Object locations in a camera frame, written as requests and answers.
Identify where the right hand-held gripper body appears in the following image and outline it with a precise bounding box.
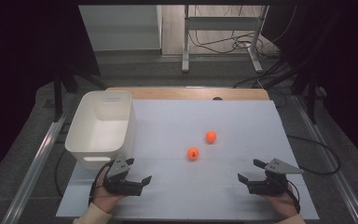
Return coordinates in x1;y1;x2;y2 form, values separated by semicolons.
247;158;305;197

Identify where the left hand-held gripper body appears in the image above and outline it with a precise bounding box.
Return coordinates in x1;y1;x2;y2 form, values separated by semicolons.
103;155;145;197

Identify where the white plastic bin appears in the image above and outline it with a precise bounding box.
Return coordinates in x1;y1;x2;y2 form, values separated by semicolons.
64;90;137;172

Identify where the plain orange ball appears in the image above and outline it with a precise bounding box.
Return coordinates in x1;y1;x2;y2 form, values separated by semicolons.
205;131;218;145

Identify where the orange ball with dark mark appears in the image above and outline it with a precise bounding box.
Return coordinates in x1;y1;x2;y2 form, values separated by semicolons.
186;147;200;161

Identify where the person's right hand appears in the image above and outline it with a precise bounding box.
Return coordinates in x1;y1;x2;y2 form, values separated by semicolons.
262;182;300;219

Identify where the person's left hand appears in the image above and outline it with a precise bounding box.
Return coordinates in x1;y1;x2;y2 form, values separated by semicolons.
91;167;129;215

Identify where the white table mat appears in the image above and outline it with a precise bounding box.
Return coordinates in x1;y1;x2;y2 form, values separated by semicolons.
55;98;321;220

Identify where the black stand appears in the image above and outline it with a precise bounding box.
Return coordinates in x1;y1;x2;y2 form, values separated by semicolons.
291;69;319;125
52;66;107;123

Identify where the wooden table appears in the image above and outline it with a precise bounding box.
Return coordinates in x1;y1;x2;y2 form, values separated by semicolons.
105;86;270;101

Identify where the white cabinet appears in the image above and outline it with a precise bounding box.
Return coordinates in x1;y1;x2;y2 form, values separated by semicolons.
77;4;163;52

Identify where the dark curtain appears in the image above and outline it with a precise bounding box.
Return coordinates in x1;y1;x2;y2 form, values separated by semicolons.
0;0;101;189
263;0;358;175

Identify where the right hand-held gripper black cable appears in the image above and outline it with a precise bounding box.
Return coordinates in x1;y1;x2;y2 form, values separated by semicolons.
286;182;301;215

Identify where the hand-held gripper black cable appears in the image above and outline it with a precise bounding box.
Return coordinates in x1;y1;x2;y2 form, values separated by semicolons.
88;160;117;206
286;182;301;215

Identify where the left hand-held gripper black cable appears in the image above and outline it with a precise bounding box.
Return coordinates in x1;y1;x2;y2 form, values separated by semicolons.
88;160;117;206

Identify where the metal floor rail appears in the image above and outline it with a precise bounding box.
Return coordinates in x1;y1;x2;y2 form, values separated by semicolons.
293;94;358;224
1;113;68;224

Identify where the long black floor cable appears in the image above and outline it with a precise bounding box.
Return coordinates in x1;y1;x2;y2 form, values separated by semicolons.
286;134;342;175

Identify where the tangle of black floor cables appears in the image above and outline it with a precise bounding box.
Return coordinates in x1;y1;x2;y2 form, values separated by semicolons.
187;30;266;56

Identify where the white metal stand frame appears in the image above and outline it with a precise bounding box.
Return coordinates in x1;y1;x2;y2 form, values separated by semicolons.
181;4;270;75

